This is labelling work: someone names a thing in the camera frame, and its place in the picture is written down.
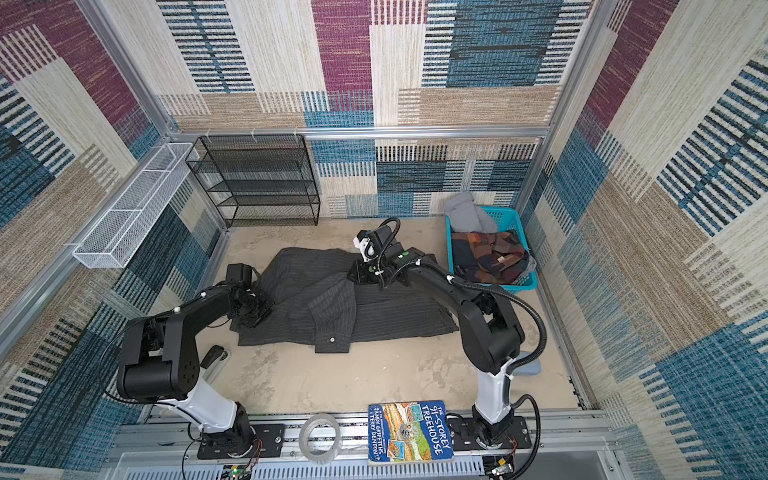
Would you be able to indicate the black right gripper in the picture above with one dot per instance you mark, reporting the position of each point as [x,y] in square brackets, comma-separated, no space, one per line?
[359,274]

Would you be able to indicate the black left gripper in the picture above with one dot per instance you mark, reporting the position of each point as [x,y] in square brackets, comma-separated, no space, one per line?
[249,321]

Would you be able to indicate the dark grey pinstripe shirt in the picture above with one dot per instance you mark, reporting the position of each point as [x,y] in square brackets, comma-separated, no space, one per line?
[316,304]

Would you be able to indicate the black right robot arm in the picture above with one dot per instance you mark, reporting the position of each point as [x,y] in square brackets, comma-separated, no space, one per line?
[491,333]

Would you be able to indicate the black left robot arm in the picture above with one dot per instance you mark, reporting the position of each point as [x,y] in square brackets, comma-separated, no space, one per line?
[160,364]

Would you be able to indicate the light grey shirt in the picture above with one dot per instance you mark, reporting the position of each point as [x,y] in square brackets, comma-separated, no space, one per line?
[468,213]

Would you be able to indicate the plaid red brown shirt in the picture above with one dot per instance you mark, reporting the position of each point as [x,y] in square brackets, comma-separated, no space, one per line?
[495,258]

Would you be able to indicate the teal plastic laundry basket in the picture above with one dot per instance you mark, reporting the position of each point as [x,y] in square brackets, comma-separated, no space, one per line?
[506,219]

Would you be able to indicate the treehouse paperback book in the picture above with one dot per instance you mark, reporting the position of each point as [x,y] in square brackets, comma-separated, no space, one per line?
[408,432]

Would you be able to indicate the clear tape roll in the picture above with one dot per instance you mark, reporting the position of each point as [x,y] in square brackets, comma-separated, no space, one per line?
[320,438]

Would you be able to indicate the blue oval case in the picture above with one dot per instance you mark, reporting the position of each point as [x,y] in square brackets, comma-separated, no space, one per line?
[532,368]

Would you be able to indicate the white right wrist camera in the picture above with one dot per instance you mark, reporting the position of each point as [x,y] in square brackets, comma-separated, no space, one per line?
[363,244]

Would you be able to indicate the black wire shelf rack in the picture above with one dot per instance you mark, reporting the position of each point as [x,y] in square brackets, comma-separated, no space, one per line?
[257,180]

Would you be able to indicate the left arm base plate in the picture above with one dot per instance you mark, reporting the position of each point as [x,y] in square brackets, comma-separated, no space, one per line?
[263,441]

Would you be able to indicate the white wire mesh tray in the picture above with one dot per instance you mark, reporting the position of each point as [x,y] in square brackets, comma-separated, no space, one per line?
[113,241]

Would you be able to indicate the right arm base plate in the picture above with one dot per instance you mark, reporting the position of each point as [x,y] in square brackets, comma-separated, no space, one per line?
[476,434]

